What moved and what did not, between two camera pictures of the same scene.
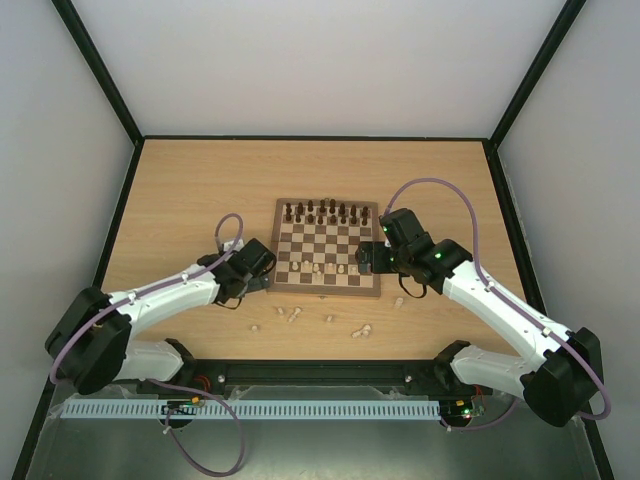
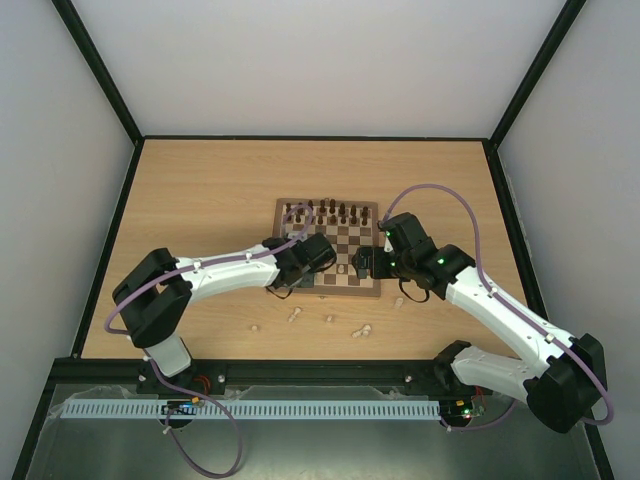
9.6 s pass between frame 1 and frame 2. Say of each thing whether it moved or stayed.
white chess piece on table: stayed
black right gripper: stayed
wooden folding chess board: stayed
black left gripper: moved
